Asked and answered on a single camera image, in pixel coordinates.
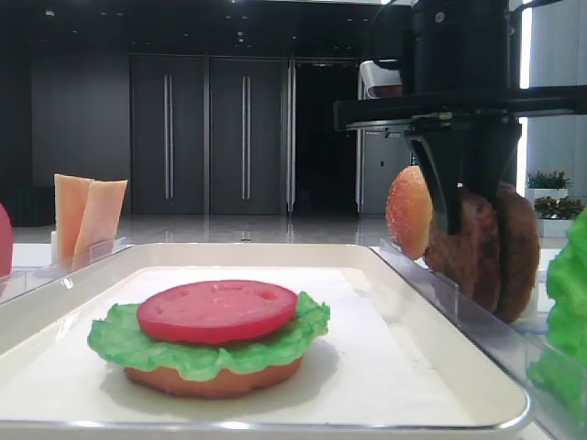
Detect standing red tomato slice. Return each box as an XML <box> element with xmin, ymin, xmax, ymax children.
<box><xmin>0</xmin><ymin>204</ymin><xmax>14</xmax><ymax>277</ymax></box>

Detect brown meat patty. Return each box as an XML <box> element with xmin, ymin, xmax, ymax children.
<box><xmin>493</xmin><ymin>181</ymin><xmax>540</xmax><ymax>323</ymax></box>
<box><xmin>424</xmin><ymin>187</ymin><xmax>501</xmax><ymax>313</ymax></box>

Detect red tomato slice on tray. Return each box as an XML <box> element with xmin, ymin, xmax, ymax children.
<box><xmin>137</xmin><ymin>280</ymin><xmax>298</xmax><ymax>346</ymax></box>

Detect bottom bun half on tray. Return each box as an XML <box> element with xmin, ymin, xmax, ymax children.
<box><xmin>124</xmin><ymin>357</ymin><xmax>303</xmax><ymax>400</ymax></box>

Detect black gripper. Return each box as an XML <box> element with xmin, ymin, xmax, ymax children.
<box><xmin>333</xmin><ymin>86</ymin><xmax>586</xmax><ymax>234</ymax></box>

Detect standing bun half outer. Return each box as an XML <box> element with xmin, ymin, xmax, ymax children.
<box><xmin>385</xmin><ymin>165</ymin><xmax>433</xmax><ymax>260</ymax></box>

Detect orange cheese slice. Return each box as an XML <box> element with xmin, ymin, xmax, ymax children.
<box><xmin>54</xmin><ymin>174</ymin><xmax>94</xmax><ymax>260</ymax></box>
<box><xmin>72</xmin><ymin>180</ymin><xmax>127</xmax><ymax>270</ymax></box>

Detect clear acrylic rack left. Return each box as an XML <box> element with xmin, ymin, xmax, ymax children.
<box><xmin>1</xmin><ymin>232</ymin><xmax>129</xmax><ymax>304</ymax></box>

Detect standing green lettuce leaf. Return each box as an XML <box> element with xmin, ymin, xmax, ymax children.
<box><xmin>528</xmin><ymin>213</ymin><xmax>586</xmax><ymax>422</ymax></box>

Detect potted plants on shelf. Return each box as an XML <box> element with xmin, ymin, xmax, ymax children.
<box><xmin>526</xmin><ymin>170</ymin><xmax>585</xmax><ymax>238</ymax></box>

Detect white metal tray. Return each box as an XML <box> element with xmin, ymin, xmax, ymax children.
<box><xmin>1</xmin><ymin>243</ymin><xmax>532</xmax><ymax>439</ymax></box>

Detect clear acrylic rack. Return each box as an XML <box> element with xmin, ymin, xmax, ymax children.
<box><xmin>1</xmin><ymin>232</ymin><xmax>129</xmax><ymax>304</ymax></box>
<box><xmin>377</xmin><ymin>238</ymin><xmax>586</xmax><ymax>439</ymax></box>

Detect orange cheese slice outer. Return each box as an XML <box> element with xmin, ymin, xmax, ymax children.
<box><xmin>54</xmin><ymin>174</ymin><xmax>94</xmax><ymax>260</ymax></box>

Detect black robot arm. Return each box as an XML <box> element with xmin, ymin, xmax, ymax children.
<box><xmin>334</xmin><ymin>1</ymin><xmax>586</xmax><ymax>235</ymax></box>

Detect orange cheese slice inner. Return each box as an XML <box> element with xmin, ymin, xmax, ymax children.
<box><xmin>72</xmin><ymin>180</ymin><xmax>127</xmax><ymax>270</ymax></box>

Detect clear acrylic rack right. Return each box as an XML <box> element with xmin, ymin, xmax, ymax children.
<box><xmin>377</xmin><ymin>238</ymin><xmax>586</xmax><ymax>439</ymax></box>

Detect green lettuce leaf on tray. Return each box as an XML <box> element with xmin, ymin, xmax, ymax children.
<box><xmin>87</xmin><ymin>291</ymin><xmax>330</xmax><ymax>381</ymax></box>

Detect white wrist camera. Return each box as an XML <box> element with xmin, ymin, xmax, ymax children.
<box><xmin>360</xmin><ymin>60</ymin><xmax>403</xmax><ymax>100</ymax></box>

